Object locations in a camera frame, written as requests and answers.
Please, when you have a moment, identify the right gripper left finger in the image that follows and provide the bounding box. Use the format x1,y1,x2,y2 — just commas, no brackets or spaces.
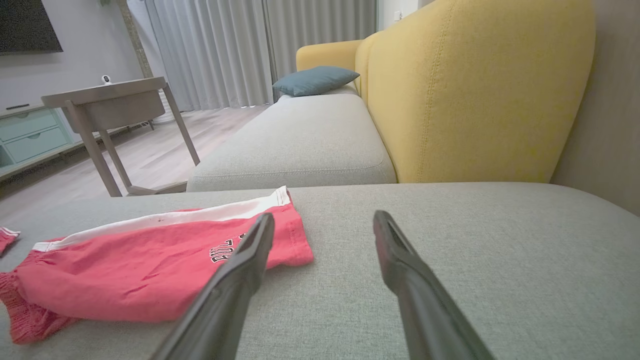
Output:
150,212,276,360

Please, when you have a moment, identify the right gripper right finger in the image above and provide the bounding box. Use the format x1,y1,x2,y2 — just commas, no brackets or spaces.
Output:
372,210,496,360

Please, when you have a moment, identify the red cloth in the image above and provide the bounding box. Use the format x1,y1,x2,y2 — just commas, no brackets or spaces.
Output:
0,186,315,345

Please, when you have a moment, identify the red basketball jersey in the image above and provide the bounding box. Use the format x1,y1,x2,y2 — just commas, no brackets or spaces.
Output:
0,227,21,257

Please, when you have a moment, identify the smaller grey sofa seat cushion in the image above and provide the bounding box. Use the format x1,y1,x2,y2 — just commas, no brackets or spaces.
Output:
186,85,398,193

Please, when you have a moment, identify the yellow sofa backrest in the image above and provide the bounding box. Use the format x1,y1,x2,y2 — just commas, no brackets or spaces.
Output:
354,0,597,184

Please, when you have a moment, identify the wooden side table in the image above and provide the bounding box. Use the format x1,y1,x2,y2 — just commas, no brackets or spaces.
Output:
41,76,201,198

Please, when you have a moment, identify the blue throw pillow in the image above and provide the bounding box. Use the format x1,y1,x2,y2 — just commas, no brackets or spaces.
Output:
272,66,361,98

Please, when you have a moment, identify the mint green TV cabinet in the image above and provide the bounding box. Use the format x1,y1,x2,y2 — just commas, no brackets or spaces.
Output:
0,104,81,181

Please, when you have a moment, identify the light grey pleated curtain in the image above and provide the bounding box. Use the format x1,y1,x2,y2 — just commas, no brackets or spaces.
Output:
145,0,273,112

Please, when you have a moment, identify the yellow sofa armrest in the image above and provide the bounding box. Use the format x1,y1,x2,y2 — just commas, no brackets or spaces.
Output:
296,40,364,72

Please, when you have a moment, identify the grey sofa backrest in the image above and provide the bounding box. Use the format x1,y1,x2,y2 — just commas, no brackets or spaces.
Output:
550,0,640,217

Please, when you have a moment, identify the darker grey pleated curtain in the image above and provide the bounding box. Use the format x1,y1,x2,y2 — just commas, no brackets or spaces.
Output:
264,0,378,83

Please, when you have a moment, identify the black television screen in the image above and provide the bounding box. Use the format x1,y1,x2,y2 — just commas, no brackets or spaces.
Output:
0,0,64,56

